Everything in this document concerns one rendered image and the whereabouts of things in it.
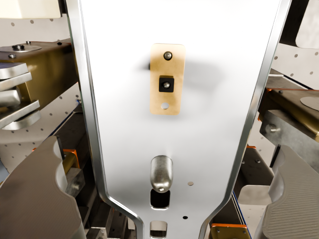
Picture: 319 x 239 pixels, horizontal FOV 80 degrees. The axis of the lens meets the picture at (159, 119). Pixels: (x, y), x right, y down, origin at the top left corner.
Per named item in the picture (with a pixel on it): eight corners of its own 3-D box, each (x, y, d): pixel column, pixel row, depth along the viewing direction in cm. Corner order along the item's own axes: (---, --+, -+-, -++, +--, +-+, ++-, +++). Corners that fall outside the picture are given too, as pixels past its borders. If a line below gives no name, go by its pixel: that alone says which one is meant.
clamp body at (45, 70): (115, 57, 51) (37, 122, 20) (78, 55, 51) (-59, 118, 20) (113, 29, 48) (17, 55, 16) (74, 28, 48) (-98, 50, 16)
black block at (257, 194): (236, 124, 60) (291, 207, 34) (204, 123, 60) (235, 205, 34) (240, 109, 57) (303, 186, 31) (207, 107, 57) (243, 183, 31)
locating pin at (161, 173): (171, 165, 31) (173, 200, 25) (151, 164, 31) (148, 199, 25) (173, 149, 29) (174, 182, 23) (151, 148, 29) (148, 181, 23)
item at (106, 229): (129, 152, 65) (107, 240, 40) (120, 151, 65) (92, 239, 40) (129, 142, 63) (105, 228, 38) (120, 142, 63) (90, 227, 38)
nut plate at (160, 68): (179, 114, 24) (180, 118, 23) (149, 113, 24) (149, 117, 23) (186, 44, 20) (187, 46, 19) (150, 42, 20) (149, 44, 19)
